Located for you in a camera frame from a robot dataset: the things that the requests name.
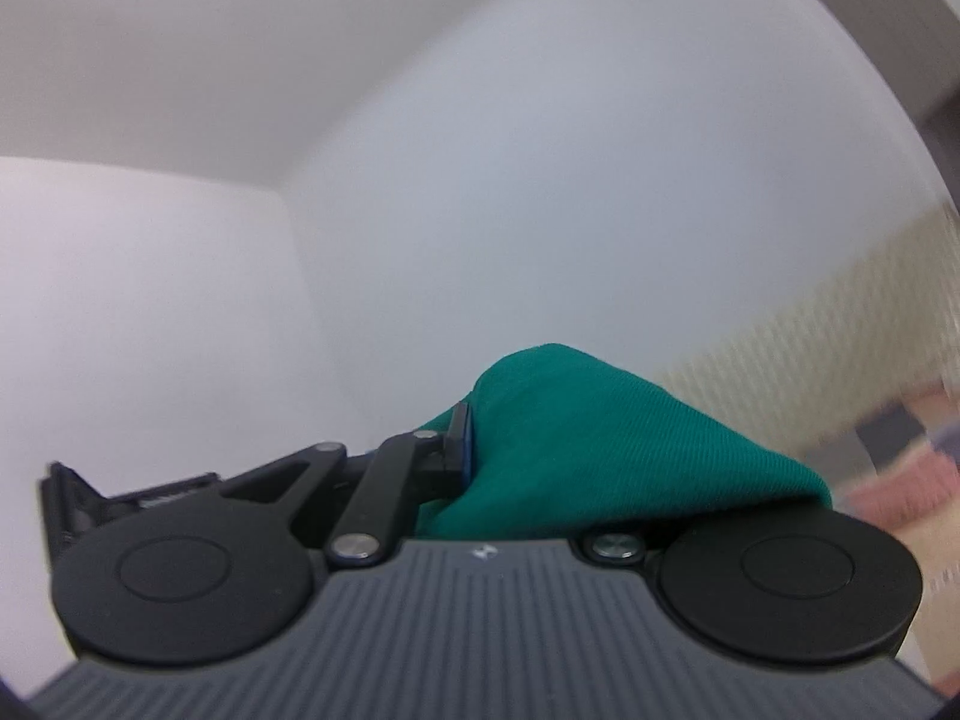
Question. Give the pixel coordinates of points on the green sweatshirt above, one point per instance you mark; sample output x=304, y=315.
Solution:
x=585, y=435

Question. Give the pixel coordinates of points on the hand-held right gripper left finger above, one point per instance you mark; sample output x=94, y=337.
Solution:
x=459, y=441

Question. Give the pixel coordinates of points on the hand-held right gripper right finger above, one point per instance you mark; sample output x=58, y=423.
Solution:
x=615, y=546

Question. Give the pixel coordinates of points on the cream quilted headboard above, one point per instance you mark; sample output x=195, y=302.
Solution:
x=862, y=330

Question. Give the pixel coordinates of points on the patchwork duvet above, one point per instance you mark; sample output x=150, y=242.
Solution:
x=900, y=495

